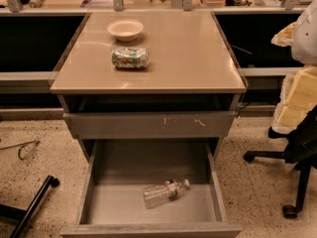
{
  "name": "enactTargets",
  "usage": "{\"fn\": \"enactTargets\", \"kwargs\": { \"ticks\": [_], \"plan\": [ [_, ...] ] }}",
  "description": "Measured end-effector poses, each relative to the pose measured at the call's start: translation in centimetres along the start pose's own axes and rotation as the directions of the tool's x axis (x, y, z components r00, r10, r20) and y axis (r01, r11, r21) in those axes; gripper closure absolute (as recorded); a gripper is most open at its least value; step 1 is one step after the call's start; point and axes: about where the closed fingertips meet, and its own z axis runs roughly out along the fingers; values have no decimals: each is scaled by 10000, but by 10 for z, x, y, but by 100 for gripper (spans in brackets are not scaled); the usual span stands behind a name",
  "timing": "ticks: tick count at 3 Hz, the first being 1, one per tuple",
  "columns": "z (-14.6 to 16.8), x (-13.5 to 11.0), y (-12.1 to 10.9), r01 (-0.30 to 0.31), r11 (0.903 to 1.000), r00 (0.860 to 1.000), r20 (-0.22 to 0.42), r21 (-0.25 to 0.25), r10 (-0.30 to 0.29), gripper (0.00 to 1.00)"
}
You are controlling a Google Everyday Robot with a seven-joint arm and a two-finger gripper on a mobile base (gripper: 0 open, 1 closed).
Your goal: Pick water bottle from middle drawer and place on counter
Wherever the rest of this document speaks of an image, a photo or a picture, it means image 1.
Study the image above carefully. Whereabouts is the closed grey top drawer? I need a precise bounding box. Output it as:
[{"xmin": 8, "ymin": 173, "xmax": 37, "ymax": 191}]
[{"xmin": 63, "ymin": 111, "xmax": 235, "ymax": 139}]

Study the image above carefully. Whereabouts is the open middle drawer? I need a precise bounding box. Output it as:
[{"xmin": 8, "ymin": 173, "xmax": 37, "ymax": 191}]
[{"xmin": 60, "ymin": 139, "xmax": 241, "ymax": 238}]

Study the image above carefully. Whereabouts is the long back workbench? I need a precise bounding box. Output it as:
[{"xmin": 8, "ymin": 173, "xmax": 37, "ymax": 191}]
[{"xmin": 0, "ymin": 0, "xmax": 317, "ymax": 121}]

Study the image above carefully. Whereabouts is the black office chair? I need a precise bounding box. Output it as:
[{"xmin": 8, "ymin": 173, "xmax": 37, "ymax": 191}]
[{"xmin": 244, "ymin": 107, "xmax": 317, "ymax": 218}]

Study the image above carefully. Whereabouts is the crushed green white can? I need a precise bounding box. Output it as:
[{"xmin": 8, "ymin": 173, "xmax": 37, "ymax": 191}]
[{"xmin": 111, "ymin": 47, "xmax": 149, "ymax": 68}]

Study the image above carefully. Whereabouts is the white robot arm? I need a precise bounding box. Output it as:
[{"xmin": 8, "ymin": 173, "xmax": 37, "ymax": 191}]
[{"xmin": 268, "ymin": 0, "xmax": 317, "ymax": 138}]

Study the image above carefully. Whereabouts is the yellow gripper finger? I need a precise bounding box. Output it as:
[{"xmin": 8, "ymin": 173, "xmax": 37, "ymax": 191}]
[
  {"xmin": 271, "ymin": 66, "xmax": 317, "ymax": 134},
  {"xmin": 271, "ymin": 23, "xmax": 295, "ymax": 47}
]

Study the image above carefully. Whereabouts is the white paper bowl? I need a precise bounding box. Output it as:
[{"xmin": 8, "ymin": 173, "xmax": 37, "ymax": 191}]
[{"xmin": 107, "ymin": 19, "xmax": 144, "ymax": 43}]

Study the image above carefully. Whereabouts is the clear plastic water bottle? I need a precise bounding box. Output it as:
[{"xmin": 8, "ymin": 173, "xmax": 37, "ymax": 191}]
[{"xmin": 142, "ymin": 178, "xmax": 190, "ymax": 209}]

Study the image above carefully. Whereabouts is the black chair base leg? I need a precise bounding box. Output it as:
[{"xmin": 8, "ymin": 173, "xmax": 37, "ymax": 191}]
[{"xmin": 0, "ymin": 176, "xmax": 59, "ymax": 238}]

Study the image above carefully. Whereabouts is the grey drawer cabinet with counter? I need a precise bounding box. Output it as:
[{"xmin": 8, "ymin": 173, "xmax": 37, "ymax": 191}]
[{"xmin": 51, "ymin": 10, "xmax": 246, "ymax": 155}]

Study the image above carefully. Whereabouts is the metal wire tool on floor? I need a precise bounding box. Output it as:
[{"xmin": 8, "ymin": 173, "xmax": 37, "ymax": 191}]
[{"xmin": 0, "ymin": 140, "xmax": 40, "ymax": 160}]

